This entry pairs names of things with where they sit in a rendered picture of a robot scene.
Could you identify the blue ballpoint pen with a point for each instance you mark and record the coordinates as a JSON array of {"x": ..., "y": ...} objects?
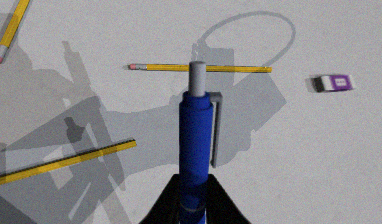
[{"x": 195, "y": 128}]

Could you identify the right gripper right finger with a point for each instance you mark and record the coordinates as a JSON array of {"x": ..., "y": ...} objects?
[{"x": 220, "y": 209}]

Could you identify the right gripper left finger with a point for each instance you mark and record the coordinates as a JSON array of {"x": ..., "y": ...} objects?
[{"x": 166, "y": 209}]

